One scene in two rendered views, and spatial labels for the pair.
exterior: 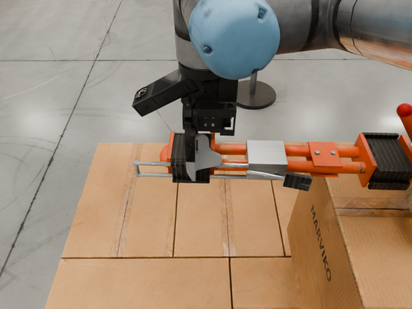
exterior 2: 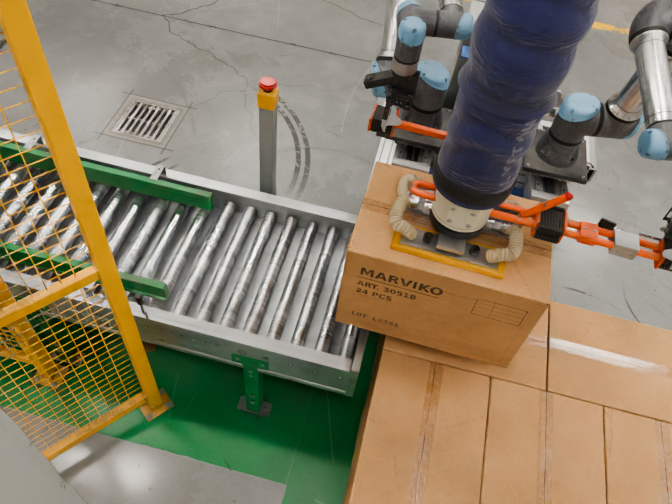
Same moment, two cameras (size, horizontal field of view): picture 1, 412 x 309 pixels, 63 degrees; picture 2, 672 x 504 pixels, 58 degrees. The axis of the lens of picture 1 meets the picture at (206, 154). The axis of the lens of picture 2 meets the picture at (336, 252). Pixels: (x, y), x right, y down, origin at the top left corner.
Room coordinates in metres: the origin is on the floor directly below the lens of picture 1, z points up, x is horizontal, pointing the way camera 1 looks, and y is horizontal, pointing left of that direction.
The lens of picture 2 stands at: (1.68, -0.76, 2.46)
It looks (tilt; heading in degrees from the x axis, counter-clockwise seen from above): 52 degrees down; 187
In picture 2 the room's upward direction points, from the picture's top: 8 degrees clockwise
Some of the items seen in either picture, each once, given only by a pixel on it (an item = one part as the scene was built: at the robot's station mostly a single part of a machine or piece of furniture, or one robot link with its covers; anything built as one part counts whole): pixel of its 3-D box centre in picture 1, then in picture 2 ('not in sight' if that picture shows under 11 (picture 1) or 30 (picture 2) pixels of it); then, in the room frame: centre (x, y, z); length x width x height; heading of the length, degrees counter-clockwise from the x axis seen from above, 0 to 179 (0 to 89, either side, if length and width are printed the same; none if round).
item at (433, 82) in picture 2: not in sight; (428, 84); (-0.08, -0.75, 1.20); 0.13 x 0.12 x 0.14; 101
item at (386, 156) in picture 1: (383, 160); (549, 223); (0.42, -0.32, 1.20); 0.10 x 0.08 x 0.06; 178
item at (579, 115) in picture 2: not in sight; (577, 116); (-0.09, -0.24, 1.20); 0.13 x 0.12 x 0.14; 103
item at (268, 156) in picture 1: (265, 160); (623, 244); (0.43, -0.11, 1.19); 0.07 x 0.07 x 0.04; 88
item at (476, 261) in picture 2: not in sight; (450, 246); (0.51, -0.58, 1.10); 0.34 x 0.10 x 0.05; 88
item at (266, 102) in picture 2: not in sight; (267, 181); (-0.11, -1.34, 0.50); 0.07 x 0.07 x 1.00; 0
